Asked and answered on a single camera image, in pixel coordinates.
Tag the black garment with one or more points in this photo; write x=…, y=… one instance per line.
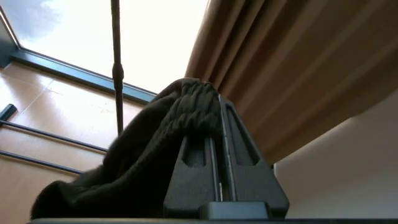
x=124, y=161

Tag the window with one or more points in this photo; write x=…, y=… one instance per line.
x=77, y=76

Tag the brown curtain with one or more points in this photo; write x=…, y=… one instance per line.
x=295, y=62

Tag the black clothes rack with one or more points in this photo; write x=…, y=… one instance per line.
x=117, y=77

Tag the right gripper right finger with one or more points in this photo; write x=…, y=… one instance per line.
x=252, y=180

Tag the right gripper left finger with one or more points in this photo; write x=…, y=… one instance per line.
x=186, y=186

